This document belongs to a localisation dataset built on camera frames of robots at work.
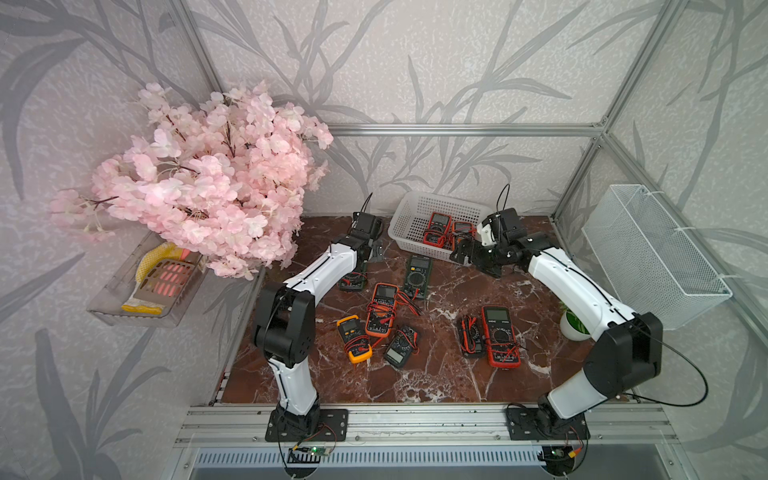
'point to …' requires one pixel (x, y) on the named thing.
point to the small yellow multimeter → (354, 338)
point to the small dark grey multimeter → (401, 346)
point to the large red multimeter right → (502, 346)
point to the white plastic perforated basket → (411, 218)
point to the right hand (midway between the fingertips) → (461, 259)
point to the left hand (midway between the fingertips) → (361, 248)
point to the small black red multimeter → (471, 335)
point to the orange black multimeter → (460, 229)
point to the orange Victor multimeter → (382, 309)
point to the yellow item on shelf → (167, 251)
